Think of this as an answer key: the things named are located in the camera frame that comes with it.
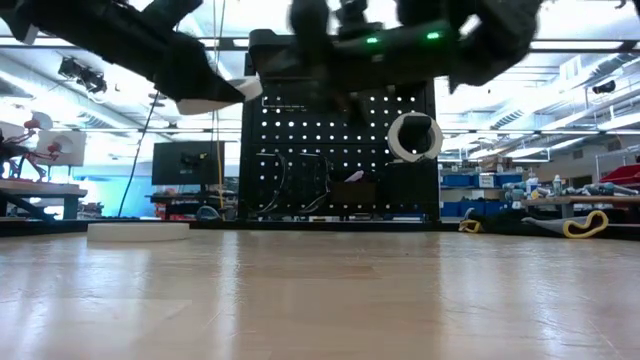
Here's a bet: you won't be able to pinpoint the black hanging cable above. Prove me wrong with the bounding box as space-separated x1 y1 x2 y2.
117 89 162 219

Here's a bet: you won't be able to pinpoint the black monitor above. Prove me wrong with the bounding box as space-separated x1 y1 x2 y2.
151 140 227 187

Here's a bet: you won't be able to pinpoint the black pliers yellow handles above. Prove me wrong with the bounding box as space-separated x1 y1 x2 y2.
457 207 485 235

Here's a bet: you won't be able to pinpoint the white box with hole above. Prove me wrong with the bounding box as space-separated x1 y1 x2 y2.
33 129 88 168

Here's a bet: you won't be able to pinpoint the red and white figure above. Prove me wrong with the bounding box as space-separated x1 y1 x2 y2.
0 109 56 182

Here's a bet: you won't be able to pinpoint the black ceiling device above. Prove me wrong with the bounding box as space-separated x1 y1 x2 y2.
56 54 109 96

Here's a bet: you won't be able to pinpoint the red bin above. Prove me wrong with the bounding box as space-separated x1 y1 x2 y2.
598 163 640 190

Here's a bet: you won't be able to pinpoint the black pegboard cart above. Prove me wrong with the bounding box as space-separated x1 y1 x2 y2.
237 28 442 225

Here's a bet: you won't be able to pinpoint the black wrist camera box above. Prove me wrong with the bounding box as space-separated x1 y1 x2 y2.
142 0 205 30

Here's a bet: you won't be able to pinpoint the black pegboard bin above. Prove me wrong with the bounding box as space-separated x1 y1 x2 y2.
389 159 437 217
327 172 382 214

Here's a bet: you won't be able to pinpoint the black cable loop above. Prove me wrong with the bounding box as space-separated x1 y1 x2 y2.
256 151 288 216
298 151 332 215

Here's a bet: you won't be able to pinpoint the black ceiling camera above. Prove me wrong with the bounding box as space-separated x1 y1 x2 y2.
591 78 618 96

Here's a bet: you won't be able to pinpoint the wooden side table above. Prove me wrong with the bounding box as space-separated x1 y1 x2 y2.
0 178 89 221

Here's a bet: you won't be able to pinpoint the black aluminium table frame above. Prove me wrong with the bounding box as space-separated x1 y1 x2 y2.
0 191 640 237

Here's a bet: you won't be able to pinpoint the blue storage bin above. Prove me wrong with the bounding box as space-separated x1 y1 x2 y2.
442 172 474 189
494 172 525 188

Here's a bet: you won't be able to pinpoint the black glove grey cuff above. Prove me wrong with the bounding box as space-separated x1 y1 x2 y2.
479 207 611 240

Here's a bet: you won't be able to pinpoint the wooden workbench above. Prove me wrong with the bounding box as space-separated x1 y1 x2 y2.
519 193 640 207

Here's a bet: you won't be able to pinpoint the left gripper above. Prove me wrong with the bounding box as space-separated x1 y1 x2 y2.
74 0 247 105

